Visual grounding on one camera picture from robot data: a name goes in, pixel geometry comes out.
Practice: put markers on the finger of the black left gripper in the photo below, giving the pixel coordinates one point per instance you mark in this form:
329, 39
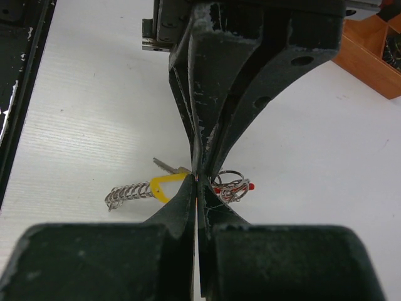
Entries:
298, 36

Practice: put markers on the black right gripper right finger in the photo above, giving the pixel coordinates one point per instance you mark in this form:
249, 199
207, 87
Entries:
244, 261

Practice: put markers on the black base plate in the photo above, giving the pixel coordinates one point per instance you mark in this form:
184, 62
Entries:
24, 30

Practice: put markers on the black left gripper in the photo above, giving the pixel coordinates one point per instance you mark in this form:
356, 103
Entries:
217, 43

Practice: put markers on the wooden compartment tray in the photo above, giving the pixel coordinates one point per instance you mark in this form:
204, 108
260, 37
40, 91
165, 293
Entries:
362, 50

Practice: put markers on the silver key with yellow tag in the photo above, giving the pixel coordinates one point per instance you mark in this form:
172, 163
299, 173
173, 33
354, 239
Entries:
174, 175

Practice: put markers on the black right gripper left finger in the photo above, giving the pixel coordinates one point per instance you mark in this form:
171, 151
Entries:
151, 260

